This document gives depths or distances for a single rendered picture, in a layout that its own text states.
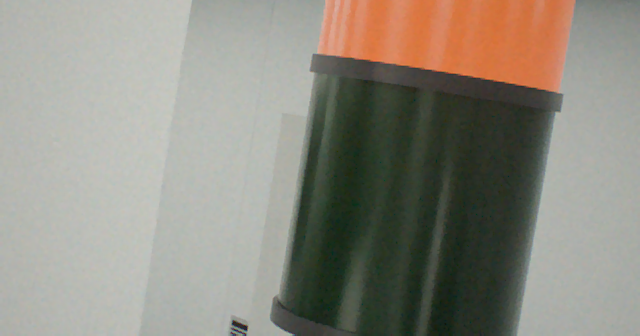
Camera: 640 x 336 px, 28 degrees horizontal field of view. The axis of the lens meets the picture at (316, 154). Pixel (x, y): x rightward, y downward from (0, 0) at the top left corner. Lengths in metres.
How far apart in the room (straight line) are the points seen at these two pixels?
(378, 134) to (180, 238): 9.17
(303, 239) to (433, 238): 0.03
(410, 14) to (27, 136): 1.59
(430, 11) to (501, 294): 0.06
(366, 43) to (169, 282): 9.26
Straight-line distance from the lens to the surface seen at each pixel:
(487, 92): 0.23
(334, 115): 0.24
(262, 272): 7.98
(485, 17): 0.24
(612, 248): 6.72
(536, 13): 0.24
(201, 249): 9.19
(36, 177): 1.83
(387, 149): 0.23
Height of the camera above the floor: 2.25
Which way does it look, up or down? 3 degrees down
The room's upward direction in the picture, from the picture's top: 9 degrees clockwise
